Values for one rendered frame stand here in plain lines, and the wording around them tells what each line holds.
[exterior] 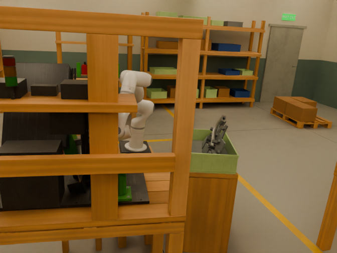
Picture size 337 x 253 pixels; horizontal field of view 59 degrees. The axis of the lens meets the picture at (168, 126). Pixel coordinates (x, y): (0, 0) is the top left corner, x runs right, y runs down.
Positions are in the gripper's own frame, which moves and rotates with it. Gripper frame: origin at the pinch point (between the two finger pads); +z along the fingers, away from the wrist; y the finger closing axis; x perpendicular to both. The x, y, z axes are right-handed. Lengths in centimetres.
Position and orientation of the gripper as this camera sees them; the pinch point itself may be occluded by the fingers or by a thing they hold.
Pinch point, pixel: (79, 143)
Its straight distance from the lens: 190.3
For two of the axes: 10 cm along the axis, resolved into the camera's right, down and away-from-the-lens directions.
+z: -9.6, 2.5, -1.0
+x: 2.6, 8.7, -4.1
